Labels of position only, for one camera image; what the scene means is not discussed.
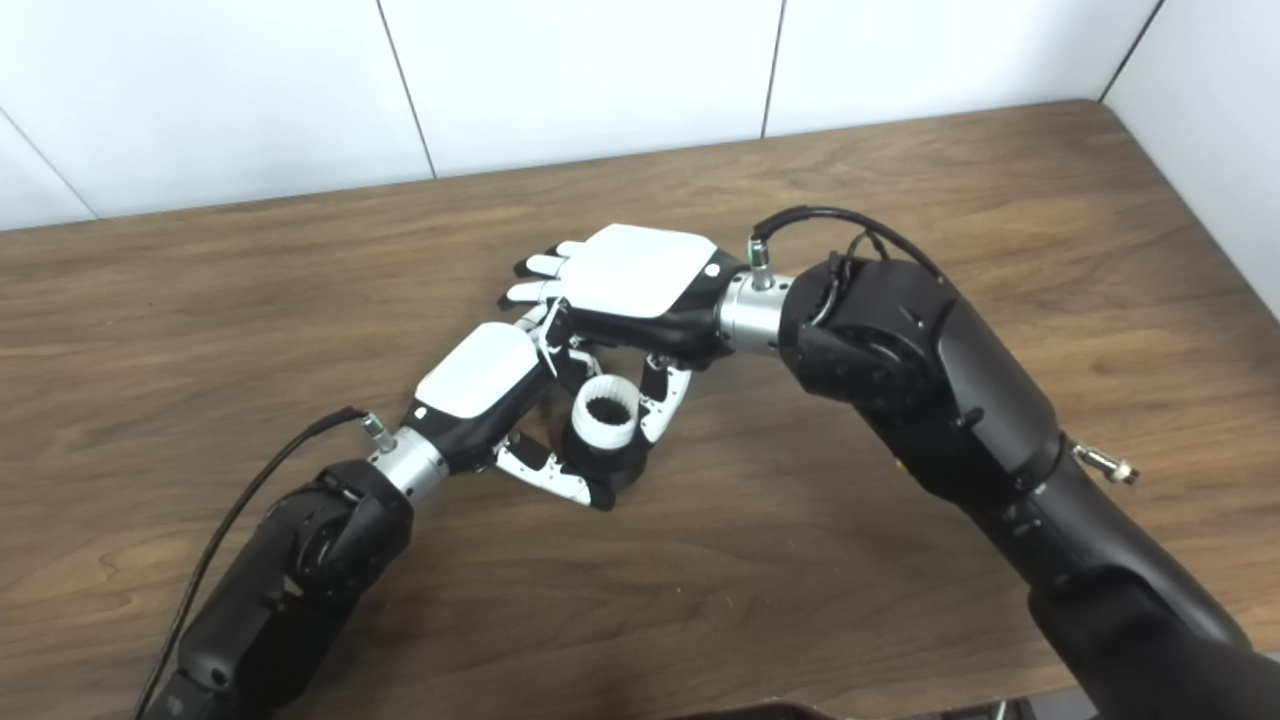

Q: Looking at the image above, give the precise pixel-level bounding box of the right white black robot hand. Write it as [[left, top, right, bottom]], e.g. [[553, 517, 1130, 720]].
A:
[[497, 223, 749, 446]]

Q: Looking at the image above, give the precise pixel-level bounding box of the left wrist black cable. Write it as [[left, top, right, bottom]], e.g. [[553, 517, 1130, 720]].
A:
[[135, 405, 391, 716]]

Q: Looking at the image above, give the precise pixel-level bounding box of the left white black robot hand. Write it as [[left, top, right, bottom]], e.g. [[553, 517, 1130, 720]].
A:
[[400, 300, 621, 513]]

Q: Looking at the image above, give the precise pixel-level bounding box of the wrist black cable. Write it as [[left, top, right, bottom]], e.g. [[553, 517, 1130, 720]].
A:
[[750, 205, 951, 286], [135, 405, 391, 716]]

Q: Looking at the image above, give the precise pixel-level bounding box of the round black part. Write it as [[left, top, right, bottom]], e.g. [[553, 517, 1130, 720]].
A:
[[560, 350, 651, 496]]

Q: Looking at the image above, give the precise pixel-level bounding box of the white ring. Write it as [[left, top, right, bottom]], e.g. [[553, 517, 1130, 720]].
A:
[[570, 376, 639, 448]]

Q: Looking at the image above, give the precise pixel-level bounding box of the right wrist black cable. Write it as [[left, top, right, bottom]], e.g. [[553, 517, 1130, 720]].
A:
[[750, 205, 951, 286]]

